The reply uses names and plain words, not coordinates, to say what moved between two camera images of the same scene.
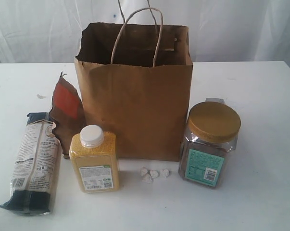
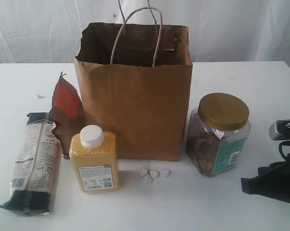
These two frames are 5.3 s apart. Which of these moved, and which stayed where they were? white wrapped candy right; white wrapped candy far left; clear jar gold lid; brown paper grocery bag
Moved: clear jar gold lid
Stayed: brown paper grocery bag; white wrapped candy far left; white wrapped candy right
